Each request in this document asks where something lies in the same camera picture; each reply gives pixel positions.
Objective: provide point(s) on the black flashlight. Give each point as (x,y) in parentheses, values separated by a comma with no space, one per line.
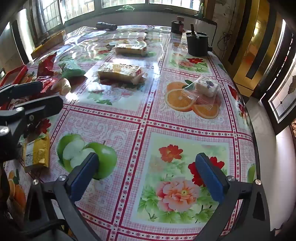
(106,26)

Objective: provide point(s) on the gold panelled cabinet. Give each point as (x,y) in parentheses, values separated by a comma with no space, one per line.
(261,46)

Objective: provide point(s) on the green cloth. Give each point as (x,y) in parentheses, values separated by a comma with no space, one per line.
(126,8)

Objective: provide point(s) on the floral fruit tablecloth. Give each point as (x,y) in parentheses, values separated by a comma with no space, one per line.
(143,129)

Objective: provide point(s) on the yellow rice cracker packet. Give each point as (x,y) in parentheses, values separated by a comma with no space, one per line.
(119,73)
(130,49)

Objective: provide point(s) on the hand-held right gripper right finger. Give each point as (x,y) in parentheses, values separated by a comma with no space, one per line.
(211,179)

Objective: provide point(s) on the red tray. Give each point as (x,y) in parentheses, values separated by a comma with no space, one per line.
(13,75)

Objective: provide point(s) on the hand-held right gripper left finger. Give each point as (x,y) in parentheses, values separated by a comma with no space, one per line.
(83,179)

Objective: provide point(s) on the green snack packet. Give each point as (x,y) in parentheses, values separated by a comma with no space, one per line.
(70,68)

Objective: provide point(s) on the pale pastry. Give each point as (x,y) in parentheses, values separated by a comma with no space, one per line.
(62,86)

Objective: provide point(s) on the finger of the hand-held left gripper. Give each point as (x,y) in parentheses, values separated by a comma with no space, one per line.
(41,105)
(25,87)

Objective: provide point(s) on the clear white nougat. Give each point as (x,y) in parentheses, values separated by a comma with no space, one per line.
(207,88)

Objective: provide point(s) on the yellow cardboard box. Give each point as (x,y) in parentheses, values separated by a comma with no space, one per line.
(49,42)

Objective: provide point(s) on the white tower air conditioner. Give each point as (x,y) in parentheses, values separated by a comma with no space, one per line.
(23,34)

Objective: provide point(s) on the small black motor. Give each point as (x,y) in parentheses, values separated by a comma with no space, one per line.
(177,27)

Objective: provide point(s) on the red snack packet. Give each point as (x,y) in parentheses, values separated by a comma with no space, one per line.
(49,83)
(46,64)

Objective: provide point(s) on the green bottle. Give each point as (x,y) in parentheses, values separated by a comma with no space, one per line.
(201,10)

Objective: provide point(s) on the clear orange pastry packet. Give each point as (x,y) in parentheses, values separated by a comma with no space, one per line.
(26,78)

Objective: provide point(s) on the leaded glass door panel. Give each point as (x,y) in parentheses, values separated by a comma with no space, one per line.
(283,97)

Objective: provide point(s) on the window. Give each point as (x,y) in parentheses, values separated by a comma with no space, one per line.
(76,9)

